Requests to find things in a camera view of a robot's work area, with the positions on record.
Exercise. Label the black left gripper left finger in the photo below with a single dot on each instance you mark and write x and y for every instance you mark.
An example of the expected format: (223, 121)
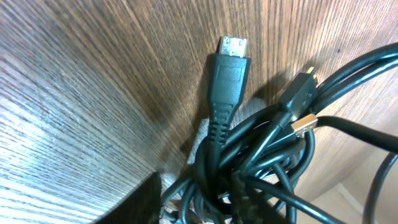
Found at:
(142, 206)

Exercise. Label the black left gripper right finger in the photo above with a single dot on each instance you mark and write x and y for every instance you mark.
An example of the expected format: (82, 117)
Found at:
(248, 207)

